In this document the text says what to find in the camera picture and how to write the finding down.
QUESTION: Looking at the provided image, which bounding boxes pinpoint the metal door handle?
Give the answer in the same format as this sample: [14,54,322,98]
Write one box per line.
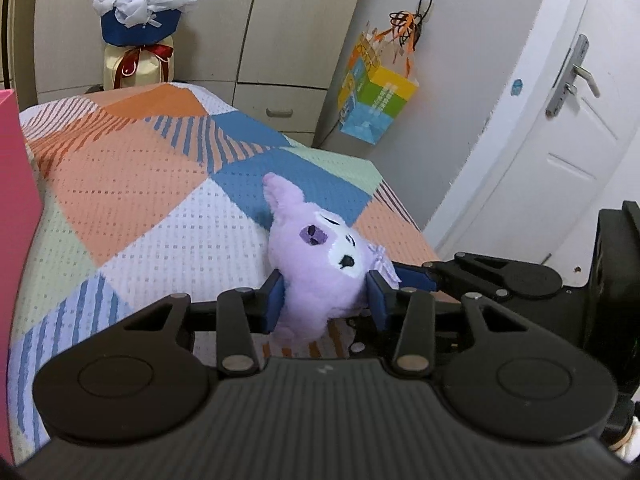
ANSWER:
[545,34,601,118]

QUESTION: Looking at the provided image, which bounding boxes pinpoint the colourful gift bag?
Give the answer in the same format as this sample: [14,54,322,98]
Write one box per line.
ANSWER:
[337,20,418,147]

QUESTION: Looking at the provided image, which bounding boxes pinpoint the black and orange cords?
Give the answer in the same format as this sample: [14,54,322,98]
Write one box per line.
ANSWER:
[385,0,435,53]

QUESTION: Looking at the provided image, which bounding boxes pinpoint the flower bouquet in blue wrap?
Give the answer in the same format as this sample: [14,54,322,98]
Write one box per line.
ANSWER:
[84,0,203,46]

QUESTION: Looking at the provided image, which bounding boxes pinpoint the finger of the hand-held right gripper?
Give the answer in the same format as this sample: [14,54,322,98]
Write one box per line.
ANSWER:
[394,251,506,302]

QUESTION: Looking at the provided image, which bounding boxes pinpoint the cream gift box red ribbon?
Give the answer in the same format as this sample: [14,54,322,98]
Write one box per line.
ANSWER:
[102,35,176,91]

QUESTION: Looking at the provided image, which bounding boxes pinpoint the white door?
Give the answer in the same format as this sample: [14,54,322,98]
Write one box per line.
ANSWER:
[435,0,640,271]

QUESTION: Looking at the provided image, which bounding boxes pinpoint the pink cardboard box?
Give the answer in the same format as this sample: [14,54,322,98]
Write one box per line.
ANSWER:
[0,89,45,461]

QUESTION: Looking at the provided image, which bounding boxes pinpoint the patchwork blanket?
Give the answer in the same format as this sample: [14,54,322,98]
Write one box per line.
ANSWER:
[7,82,451,466]

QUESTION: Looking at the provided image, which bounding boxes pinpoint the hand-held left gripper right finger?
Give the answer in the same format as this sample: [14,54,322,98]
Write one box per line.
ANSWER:
[366,270,538,375]

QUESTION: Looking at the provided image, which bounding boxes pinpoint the beige wardrobe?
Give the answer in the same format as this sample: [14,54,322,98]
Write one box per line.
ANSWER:
[10,0,373,148]

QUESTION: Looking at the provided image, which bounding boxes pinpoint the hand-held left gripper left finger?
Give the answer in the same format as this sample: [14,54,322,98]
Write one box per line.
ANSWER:
[112,270,285,375]

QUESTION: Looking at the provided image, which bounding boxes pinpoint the purple plush toy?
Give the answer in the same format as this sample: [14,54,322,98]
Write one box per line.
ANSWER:
[262,172,401,346]

